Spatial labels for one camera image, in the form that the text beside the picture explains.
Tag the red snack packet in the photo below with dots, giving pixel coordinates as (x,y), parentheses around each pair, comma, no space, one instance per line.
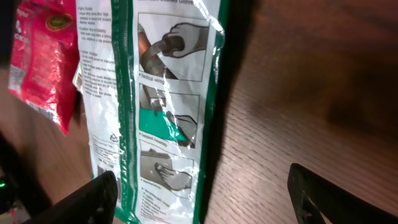
(44,59)

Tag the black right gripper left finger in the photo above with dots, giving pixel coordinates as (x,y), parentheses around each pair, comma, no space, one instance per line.
(95,203)

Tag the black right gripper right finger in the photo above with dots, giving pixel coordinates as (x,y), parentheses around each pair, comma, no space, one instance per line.
(317,200)

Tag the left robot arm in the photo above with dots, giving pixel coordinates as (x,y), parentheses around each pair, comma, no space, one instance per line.
(22,196)

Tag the green snack packet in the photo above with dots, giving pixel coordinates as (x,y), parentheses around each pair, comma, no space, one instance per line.
(150,73)

